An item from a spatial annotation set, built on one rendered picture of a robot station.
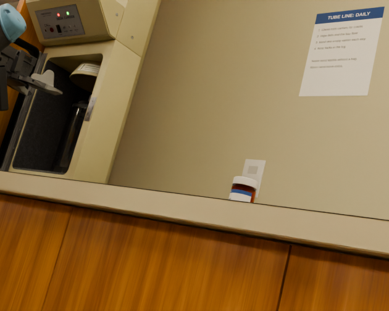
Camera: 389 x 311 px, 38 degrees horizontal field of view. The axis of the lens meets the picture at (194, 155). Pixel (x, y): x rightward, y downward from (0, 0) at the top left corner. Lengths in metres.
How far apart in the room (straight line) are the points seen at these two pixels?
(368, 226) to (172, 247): 0.32
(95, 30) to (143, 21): 0.15
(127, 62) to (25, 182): 0.63
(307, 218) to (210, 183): 1.05
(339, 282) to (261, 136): 1.03
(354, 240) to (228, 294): 0.20
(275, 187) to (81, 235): 0.76
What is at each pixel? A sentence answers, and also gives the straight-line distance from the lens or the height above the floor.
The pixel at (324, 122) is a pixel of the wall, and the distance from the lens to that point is 1.64.
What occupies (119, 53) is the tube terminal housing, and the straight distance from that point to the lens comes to 1.63.
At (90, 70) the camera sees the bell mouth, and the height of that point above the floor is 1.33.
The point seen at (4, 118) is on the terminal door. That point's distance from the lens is 1.76.
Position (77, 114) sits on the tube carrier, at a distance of 1.70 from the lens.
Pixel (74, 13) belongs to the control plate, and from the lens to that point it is 1.68.
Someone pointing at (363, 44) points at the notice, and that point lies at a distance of 1.70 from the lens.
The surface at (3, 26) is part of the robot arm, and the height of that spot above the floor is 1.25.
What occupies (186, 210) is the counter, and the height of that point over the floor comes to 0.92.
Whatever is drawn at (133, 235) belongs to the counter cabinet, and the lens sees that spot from 0.94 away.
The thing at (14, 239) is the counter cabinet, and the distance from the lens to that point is 1.17.
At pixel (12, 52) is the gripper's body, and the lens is 1.58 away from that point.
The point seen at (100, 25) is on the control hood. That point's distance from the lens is 1.62.
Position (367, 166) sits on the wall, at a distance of 1.55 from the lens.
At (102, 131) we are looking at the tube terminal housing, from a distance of 1.58.
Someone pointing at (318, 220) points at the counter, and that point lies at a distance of 0.73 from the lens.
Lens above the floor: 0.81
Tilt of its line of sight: 13 degrees up
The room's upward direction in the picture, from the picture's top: 15 degrees clockwise
